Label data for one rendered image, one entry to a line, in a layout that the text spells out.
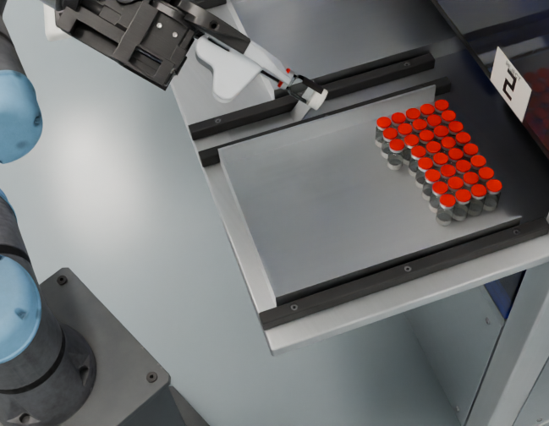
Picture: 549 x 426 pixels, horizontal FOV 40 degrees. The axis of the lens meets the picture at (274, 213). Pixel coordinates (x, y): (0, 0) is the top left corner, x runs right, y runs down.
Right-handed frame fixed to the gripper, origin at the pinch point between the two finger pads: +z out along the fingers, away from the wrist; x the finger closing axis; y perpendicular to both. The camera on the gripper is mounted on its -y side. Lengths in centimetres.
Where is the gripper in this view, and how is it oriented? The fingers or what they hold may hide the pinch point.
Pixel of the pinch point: (279, 69)
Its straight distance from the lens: 74.6
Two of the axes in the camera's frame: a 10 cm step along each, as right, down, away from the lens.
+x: 1.1, 0.9, -9.9
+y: -4.9, 8.7, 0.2
